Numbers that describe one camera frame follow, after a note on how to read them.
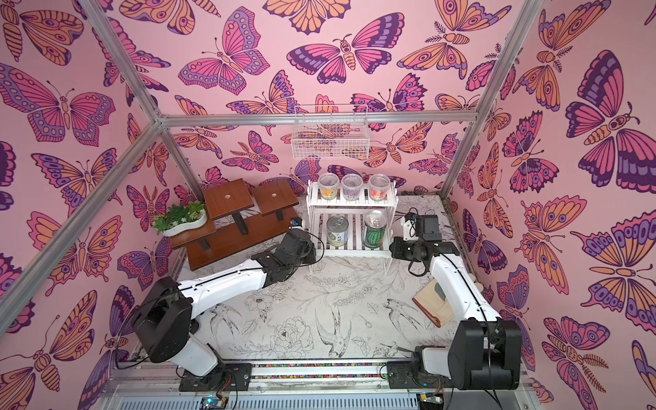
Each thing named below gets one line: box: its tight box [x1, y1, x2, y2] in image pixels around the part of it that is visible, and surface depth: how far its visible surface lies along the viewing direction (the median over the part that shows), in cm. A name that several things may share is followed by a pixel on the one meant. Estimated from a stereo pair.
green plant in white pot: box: [152, 200, 208, 238], surface depth 87 cm
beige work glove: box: [411, 277, 455, 328], surface depth 89 cm
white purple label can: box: [326, 215, 350, 247], surface depth 85 cm
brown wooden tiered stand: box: [169, 178, 299, 272], surface depth 99 cm
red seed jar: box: [368, 173, 391, 202], surface depth 81 cm
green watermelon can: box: [363, 210, 387, 249], surface depth 83 cm
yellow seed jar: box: [317, 172, 340, 200], surface depth 81 cm
